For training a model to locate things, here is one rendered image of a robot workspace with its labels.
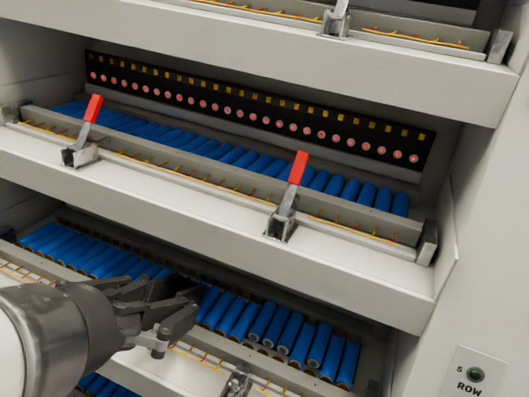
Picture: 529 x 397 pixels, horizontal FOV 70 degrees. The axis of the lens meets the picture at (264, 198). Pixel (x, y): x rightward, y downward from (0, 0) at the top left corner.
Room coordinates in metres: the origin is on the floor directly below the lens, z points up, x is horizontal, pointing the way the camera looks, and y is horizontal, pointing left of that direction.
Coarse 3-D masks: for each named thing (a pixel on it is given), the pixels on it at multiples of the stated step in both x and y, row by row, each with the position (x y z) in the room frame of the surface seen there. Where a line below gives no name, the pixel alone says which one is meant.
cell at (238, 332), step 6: (252, 306) 0.49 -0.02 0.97; (258, 306) 0.50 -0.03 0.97; (246, 312) 0.48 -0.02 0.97; (252, 312) 0.48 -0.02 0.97; (258, 312) 0.49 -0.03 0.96; (240, 318) 0.47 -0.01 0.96; (246, 318) 0.47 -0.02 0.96; (252, 318) 0.48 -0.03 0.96; (240, 324) 0.46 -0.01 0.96; (246, 324) 0.46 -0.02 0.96; (234, 330) 0.45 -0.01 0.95; (240, 330) 0.45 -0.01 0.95; (246, 330) 0.46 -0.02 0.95; (228, 336) 0.45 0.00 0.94; (234, 336) 0.44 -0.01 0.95; (240, 336) 0.44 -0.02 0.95; (240, 342) 0.44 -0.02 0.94
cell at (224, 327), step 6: (234, 300) 0.50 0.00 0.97; (240, 300) 0.50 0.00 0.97; (234, 306) 0.49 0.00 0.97; (240, 306) 0.49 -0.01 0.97; (228, 312) 0.48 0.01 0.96; (234, 312) 0.48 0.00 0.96; (240, 312) 0.49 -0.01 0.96; (222, 318) 0.47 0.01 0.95; (228, 318) 0.46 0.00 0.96; (234, 318) 0.47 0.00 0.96; (222, 324) 0.45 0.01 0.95; (228, 324) 0.46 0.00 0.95; (234, 324) 0.47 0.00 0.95; (222, 330) 0.45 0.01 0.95; (228, 330) 0.45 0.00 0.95
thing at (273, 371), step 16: (0, 240) 0.53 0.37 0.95; (0, 256) 0.51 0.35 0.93; (16, 256) 0.50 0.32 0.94; (32, 256) 0.51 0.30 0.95; (32, 272) 0.50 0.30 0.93; (48, 272) 0.49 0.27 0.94; (64, 272) 0.49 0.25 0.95; (192, 336) 0.43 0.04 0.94; (208, 336) 0.43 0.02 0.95; (176, 352) 0.42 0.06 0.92; (208, 352) 0.42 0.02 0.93; (224, 352) 0.41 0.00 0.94; (240, 352) 0.41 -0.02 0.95; (256, 352) 0.42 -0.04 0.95; (256, 368) 0.40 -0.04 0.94; (272, 368) 0.40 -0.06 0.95; (288, 368) 0.40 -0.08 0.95; (288, 384) 0.39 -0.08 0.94; (304, 384) 0.39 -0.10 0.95; (320, 384) 0.39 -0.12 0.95
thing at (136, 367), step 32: (0, 224) 0.55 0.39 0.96; (32, 224) 0.61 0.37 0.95; (288, 288) 0.52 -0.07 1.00; (128, 352) 0.41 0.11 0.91; (384, 352) 0.48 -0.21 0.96; (128, 384) 0.41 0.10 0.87; (160, 384) 0.39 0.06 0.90; (192, 384) 0.39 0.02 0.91; (224, 384) 0.40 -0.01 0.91; (256, 384) 0.40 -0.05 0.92; (352, 384) 0.42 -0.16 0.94; (384, 384) 0.40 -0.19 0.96
